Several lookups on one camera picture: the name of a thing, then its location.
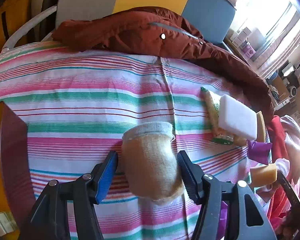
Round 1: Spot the white rectangular sponge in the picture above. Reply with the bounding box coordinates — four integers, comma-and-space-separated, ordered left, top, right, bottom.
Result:
218, 95, 257, 140

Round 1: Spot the beige sock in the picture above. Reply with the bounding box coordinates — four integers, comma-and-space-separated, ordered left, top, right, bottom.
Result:
120, 121, 184, 205

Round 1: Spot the small green medicine box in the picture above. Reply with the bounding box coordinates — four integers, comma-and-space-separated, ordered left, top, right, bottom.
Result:
0, 212, 18, 237

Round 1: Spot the yellow sponge block near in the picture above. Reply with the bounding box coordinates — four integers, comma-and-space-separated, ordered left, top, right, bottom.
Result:
250, 164, 277, 187

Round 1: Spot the yellow sponge block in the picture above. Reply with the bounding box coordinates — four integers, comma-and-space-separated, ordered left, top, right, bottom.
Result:
256, 111, 266, 142
250, 164, 277, 187

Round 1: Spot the pink striped garment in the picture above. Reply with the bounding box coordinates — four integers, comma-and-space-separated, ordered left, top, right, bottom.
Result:
280, 115, 300, 185

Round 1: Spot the red cloth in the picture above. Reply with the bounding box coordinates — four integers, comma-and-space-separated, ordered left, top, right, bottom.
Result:
266, 114, 294, 221

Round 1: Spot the gold metal tin box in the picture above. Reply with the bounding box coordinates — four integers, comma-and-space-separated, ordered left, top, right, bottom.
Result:
0, 101, 36, 239

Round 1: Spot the yellow sponge block far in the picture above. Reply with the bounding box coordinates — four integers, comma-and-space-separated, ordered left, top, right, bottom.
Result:
256, 111, 266, 142

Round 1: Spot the snack packet under sponge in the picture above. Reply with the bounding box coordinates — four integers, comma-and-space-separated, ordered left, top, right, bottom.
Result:
201, 87, 247, 147

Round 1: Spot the striped bed sheet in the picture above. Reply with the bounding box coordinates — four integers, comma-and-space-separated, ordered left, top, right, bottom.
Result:
0, 42, 254, 196

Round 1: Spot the grey yellow blue chair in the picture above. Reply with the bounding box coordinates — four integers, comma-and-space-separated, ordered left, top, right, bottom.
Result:
2, 0, 235, 51

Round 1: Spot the dark red jacket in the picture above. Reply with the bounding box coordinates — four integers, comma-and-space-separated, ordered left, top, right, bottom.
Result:
52, 7, 274, 124

